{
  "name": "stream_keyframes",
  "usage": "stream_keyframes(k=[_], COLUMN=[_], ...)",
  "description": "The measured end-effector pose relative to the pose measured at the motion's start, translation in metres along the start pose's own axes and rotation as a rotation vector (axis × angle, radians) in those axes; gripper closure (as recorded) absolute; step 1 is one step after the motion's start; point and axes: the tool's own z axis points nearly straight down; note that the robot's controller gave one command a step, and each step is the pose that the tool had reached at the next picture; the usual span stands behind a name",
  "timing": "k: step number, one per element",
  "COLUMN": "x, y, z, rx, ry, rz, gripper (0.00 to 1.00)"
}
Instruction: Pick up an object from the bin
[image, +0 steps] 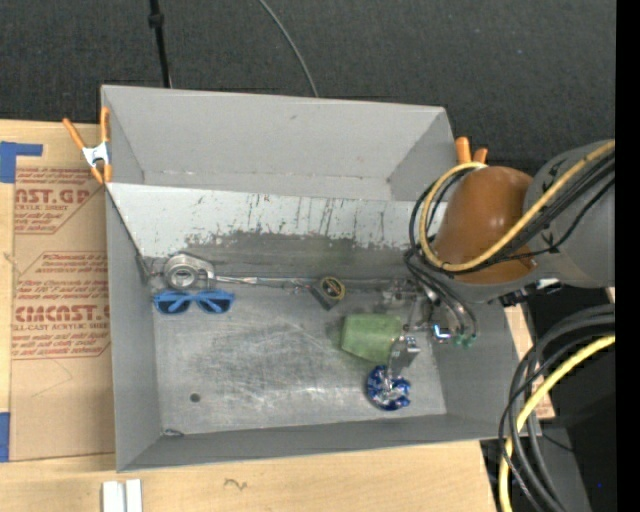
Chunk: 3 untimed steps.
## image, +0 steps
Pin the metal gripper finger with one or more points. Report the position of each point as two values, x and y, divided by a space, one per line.
397 362

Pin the blue and white ball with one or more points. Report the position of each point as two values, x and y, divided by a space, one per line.
376 387

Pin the green sponge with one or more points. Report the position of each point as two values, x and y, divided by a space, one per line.
367 336

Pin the black and brass round part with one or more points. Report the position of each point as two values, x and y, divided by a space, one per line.
332 288

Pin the grey metal bin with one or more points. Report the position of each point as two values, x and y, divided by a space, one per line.
260 360

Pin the blue sunglasses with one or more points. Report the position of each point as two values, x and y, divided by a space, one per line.
200 302

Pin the brown cardboard board red print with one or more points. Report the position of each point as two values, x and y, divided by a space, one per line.
55 380

